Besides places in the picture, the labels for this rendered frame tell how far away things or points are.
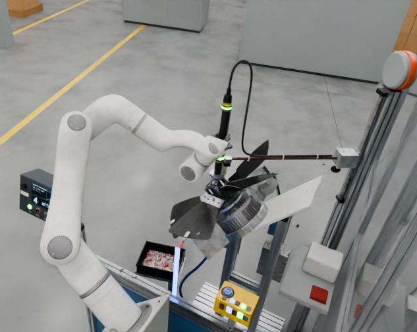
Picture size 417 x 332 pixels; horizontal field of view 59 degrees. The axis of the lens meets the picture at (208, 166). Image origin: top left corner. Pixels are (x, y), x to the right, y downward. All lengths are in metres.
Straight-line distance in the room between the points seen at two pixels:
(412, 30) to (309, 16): 3.12
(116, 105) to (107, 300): 0.65
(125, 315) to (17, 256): 2.07
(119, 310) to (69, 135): 0.59
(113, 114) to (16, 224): 2.36
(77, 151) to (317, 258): 1.28
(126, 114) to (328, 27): 5.95
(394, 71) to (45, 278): 2.62
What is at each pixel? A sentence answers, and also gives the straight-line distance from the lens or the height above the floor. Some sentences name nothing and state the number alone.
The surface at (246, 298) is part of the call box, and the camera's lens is 1.62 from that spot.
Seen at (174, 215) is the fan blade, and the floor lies 0.96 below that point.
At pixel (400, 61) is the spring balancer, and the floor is 1.93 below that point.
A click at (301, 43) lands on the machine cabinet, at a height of 0.52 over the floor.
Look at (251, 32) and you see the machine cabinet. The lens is 7.04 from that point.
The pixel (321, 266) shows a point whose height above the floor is 0.95.
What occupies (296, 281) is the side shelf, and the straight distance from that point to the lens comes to 2.01.
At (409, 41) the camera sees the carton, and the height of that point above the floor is 0.38.
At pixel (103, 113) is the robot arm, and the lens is 1.35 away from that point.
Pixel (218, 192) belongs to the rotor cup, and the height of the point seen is 1.21.
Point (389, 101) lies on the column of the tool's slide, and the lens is 1.78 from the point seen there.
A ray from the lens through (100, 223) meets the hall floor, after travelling 3.42.
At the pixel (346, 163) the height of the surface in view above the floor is 1.43.
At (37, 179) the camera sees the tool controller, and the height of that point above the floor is 1.25.
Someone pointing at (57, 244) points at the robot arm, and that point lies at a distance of 1.23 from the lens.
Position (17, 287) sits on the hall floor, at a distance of 3.11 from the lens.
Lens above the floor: 2.37
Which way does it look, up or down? 35 degrees down
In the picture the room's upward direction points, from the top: 7 degrees clockwise
